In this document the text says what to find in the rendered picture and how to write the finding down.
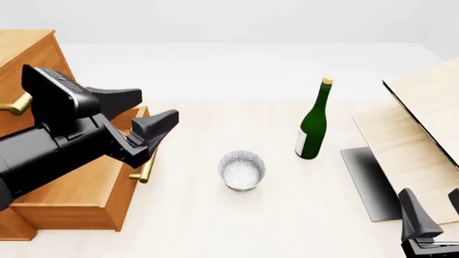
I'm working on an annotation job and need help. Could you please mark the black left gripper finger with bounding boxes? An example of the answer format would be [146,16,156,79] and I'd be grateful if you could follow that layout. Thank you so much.
[85,87,143,121]
[126,109,179,148]

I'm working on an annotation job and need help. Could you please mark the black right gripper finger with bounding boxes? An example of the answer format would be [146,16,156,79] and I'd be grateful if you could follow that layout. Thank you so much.
[448,187,459,216]
[398,187,445,243]

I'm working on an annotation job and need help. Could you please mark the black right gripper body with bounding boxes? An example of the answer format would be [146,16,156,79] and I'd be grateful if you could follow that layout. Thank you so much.
[401,232,459,258]

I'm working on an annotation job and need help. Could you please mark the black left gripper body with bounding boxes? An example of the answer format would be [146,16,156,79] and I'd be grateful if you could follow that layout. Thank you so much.
[93,113,159,170]

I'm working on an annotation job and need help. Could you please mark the open wooden drawer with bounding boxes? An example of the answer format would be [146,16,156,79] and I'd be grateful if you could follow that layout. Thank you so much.
[9,105,151,232]

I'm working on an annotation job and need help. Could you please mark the patterned grey bowl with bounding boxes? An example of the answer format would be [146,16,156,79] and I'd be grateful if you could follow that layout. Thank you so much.
[217,149,268,193]

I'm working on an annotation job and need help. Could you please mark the closed wooden drawer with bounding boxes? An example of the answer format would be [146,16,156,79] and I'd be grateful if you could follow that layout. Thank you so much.
[0,42,75,130]

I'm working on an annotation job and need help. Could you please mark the wooden cabinet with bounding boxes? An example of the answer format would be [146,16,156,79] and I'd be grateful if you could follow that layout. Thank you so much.
[0,29,78,242]

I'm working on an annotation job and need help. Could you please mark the pale wooden rack black sides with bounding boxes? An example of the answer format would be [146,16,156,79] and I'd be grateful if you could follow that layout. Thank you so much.
[339,57,459,226]

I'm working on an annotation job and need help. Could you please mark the green wine bottle with cork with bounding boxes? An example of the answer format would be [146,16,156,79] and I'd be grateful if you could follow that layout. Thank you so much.
[294,76,335,161]

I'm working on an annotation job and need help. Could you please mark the brass handle of open drawer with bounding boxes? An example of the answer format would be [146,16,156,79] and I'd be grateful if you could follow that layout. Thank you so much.
[128,148,159,184]

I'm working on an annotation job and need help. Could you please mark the brass handle of closed drawer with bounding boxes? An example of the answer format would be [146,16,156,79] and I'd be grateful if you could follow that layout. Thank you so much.
[0,92,34,117]

